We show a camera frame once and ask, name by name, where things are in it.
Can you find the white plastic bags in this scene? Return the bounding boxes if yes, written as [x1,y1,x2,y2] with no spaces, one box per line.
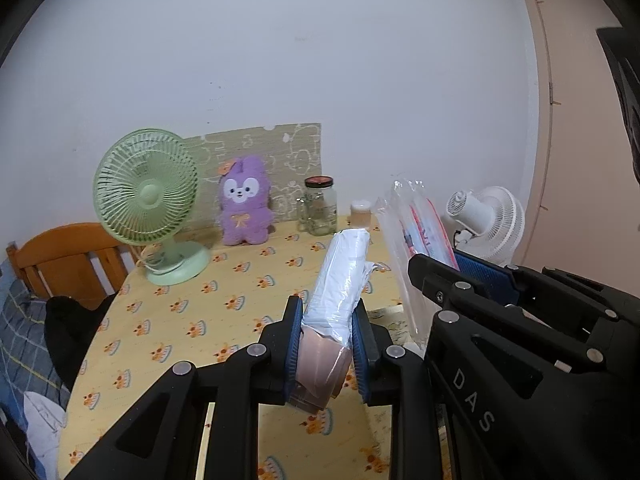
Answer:
[288,229,375,415]

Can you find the black clothing on bed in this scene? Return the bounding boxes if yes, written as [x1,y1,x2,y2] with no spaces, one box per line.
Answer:
[44,295,116,391]

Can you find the glass jar with lid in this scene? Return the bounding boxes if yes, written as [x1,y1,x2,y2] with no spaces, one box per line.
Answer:
[296,176,337,236]

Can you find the blue plaid pillow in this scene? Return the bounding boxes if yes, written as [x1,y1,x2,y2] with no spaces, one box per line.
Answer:
[1,260,70,441]

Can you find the clear zip bag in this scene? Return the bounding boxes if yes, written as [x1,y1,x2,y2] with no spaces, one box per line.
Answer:
[373,179,459,348]

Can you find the white standing fan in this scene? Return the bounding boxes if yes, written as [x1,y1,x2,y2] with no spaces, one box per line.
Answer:
[446,186,525,266]

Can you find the green desk fan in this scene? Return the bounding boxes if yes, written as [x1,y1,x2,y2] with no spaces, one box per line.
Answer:
[92,128,210,286]

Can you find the white clothing on bed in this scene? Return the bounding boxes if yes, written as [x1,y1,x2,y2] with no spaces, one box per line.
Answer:
[24,391,67,479]

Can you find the beige patterned board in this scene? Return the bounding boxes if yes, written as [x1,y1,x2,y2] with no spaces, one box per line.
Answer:
[184,122,322,230]

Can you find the yellow cartoon tablecloth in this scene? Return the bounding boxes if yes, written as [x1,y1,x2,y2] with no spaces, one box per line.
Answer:
[58,222,390,479]

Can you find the cotton swab container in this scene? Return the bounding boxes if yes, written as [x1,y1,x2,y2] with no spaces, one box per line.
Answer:
[349,200,372,230]

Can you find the wooden bed headboard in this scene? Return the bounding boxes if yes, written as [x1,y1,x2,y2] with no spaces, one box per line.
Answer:
[6,222,138,311]

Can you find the cartoon fabric storage box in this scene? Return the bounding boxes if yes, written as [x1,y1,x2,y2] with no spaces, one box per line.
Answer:
[368,304,424,351]

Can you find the purple plush bunny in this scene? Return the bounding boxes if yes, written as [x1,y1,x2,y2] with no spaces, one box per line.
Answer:
[218,155,274,246]

